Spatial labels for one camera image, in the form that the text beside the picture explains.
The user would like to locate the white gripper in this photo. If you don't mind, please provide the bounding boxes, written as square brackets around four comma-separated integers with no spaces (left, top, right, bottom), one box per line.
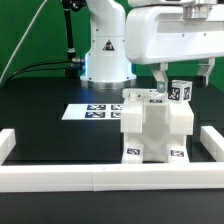
[125,4,224,93]

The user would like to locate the white tagged cube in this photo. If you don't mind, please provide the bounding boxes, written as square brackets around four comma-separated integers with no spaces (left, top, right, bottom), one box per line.
[168,80,192,102]

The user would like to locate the white chair seat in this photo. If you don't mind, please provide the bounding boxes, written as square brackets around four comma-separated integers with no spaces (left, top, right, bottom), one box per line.
[125,99,190,160]

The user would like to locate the white chair back frame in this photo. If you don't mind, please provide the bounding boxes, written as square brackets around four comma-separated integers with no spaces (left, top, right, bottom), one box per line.
[121,88,194,135]

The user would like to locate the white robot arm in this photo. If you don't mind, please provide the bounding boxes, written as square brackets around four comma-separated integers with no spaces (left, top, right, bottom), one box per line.
[81,0,224,91]

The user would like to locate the white tag base sheet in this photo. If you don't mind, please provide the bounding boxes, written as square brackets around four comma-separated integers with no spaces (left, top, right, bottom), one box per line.
[62,104,122,120]

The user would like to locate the black camera stand pole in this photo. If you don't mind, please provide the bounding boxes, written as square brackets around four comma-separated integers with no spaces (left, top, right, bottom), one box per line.
[59,0,88,80]

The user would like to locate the white U-shaped obstacle frame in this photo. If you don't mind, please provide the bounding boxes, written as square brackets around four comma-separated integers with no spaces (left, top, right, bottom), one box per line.
[0,129,224,192]

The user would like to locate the grey white cable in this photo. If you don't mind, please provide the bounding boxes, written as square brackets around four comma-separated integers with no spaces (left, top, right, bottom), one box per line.
[0,0,50,88]

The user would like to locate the black cables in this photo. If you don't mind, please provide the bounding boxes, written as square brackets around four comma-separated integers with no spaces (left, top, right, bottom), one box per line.
[4,58,85,85]

